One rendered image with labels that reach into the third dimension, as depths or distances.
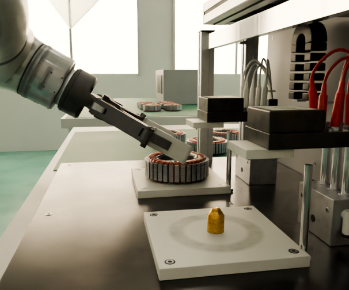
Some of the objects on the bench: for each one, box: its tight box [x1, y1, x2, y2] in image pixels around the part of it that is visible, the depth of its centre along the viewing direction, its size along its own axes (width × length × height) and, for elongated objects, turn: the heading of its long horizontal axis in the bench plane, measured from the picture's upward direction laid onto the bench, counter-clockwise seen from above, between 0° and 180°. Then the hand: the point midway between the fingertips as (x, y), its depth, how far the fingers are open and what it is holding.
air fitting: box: [341, 209, 349, 239], centre depth 41 cm, size 1×1×3 cm
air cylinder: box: [235, 153, 278, 185], centre depth 69 cm, size 5×8×6 cm
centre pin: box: [207, 207, 225, 234], centre depth 43 cm, size 2×2×3 cm
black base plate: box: [0, 157, 349, 290], centre depth 55 cm, size 47×64×2 cm
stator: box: [145, 151, 209, 184], centre depth 66 cm, size 11×11×4 cm
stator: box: [169, 129, 186, 143], centre depth 118 cm, size 11×11×4 cm
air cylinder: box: [297, 180, 349, 246], centre depth 45 cm, size 5×8×6 cm
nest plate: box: [131, 167, 231, 199], centre depth 66 cm, size 15×15×1 cm
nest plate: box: [143, 205, 310, 281], centre depth 43 cm, size 15×15×1 cm
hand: (174, 145), depth 65 cm, fingers open, 13 cm apart
